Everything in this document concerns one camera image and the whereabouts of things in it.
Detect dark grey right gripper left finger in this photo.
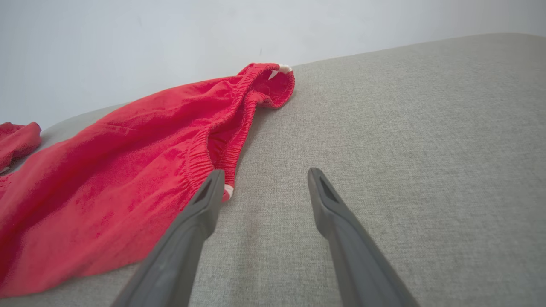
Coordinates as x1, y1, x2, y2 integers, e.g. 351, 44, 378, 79
112, 169, 225, 307

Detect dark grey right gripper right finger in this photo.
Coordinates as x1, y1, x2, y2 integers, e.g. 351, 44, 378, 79
308, 168, 421, 307

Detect red jersey white trim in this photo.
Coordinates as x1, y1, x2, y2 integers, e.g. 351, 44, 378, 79
0, 63, 296, 298

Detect red basketball jersey number 23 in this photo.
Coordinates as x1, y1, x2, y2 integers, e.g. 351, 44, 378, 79
0, 122, 42, 173

